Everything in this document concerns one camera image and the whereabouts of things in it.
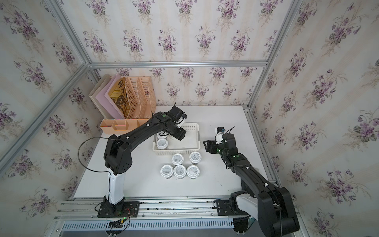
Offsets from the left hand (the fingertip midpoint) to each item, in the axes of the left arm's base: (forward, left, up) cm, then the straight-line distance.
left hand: (181, 134), depth 90 cm
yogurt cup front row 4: (-22, -7, -4) cm, 23 cm away
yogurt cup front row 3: (-21, 0, -5) cm, 22 cm away
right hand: (-6, -18, +1) cm, 19 cm away
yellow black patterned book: (+24, +42, +9) cm, 50 cm away
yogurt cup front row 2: (-21, +8, -5) cm, 23 cm away
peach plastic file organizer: (+35, +34, -10) cm, 49 cm away
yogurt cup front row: (-4, +12, -4) cm, 13 cm away
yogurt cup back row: (+3, +8, -10) cm, 13 cm away
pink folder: (+15, +47, +16) cm, 52 cm away
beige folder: (+27, +51, +19) cm, 61 cm away
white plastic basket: (-1, -5, -10) cm, 12 cm away
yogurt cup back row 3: (-13, -8, -5) cm, 16 cm away
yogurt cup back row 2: (-14, +2, -4) cm, 15 cm away
